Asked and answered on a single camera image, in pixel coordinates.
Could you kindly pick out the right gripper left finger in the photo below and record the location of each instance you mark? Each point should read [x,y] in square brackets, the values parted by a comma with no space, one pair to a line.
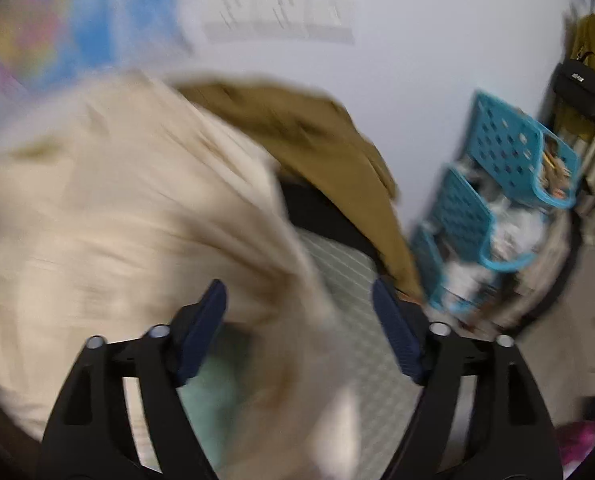
[88,434]

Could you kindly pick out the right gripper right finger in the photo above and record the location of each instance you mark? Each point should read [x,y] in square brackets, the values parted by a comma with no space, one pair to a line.
[510,434]

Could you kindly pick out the cream large garment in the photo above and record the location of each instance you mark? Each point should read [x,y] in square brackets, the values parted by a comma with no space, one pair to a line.
[124,205]

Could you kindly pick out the patterned bed sheet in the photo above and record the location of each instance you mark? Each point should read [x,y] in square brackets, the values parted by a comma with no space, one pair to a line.
[362,349]

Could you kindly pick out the bottom teal plastic basket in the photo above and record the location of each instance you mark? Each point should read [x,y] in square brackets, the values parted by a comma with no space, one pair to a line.
[451,284]

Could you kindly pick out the teal plastic basket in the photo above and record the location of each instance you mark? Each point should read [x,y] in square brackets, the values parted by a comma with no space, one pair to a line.
[498,235]
[451,284]
[509,145]

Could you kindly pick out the middle teal plastic basket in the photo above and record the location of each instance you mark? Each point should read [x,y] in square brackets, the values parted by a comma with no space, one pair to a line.
[498,235]

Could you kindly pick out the top teal plastic basket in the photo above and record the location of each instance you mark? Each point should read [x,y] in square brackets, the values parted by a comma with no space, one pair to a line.
[509,145]

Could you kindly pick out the black hanging handbag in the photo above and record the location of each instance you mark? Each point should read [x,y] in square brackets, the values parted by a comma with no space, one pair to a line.
[575,83]

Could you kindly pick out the olive brown jacket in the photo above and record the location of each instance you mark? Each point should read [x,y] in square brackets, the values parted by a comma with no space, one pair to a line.
[335,182]

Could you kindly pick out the colourful wall map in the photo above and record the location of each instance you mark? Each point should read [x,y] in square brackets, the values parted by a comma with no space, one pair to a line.
[47,44]

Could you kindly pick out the white wall paper sheet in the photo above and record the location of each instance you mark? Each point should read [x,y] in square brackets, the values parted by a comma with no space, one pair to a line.
[260,20]

